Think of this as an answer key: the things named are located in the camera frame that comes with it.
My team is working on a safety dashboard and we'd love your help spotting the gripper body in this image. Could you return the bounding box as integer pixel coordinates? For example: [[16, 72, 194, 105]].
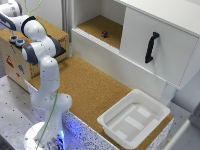
[[0, 15, 17, 33]]

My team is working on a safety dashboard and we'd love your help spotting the red button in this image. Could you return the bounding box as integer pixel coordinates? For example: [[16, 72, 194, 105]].
[[9, 35, 19, 45]]

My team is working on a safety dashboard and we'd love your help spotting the blue button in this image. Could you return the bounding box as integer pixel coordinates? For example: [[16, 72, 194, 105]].
[[16, 38, 26, 48]]

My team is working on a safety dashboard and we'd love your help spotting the purple block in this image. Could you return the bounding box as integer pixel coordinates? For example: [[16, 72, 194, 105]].
[[101, 30, 109, 39]]

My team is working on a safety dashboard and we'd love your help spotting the white cabinet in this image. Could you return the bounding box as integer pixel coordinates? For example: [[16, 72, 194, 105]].
[[68, 0, 200, 108]]

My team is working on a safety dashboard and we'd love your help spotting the white plastic box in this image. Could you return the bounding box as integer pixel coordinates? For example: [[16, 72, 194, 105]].
[[96, 88, 172, 150]]

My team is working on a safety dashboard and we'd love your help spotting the white sliding door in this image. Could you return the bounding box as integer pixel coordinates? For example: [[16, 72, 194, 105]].
[[119, 6, 200, 90]]

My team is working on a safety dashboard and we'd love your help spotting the green cable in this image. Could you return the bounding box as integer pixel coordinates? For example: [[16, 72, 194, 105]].
[[25, 0, 61, 150]]

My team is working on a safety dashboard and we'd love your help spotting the black door handle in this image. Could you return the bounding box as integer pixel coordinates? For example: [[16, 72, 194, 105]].
[[144, 31, 160, 64]]

